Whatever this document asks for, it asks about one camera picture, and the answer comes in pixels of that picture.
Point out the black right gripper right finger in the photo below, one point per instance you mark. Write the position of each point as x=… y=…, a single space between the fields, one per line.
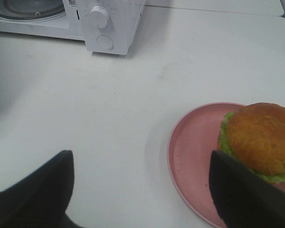
x=242 y=199

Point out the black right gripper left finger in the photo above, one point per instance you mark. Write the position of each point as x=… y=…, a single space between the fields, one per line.
x=40 y=200

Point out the burger with lettuce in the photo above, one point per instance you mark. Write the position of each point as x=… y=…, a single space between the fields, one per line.
x=254 y=136

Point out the pink round plate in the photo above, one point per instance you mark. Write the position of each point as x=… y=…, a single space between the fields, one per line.
x=189 y=152

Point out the white microwave knob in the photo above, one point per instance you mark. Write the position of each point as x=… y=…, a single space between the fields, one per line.
x=99 y=16

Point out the white microwave oven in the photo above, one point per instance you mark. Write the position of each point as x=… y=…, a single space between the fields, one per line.
x=74 y=24

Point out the glass microwave turntable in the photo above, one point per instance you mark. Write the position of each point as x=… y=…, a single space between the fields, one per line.
x=30 y=9

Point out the white warning sticker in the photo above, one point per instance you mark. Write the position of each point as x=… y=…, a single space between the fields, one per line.
x=72 y=3

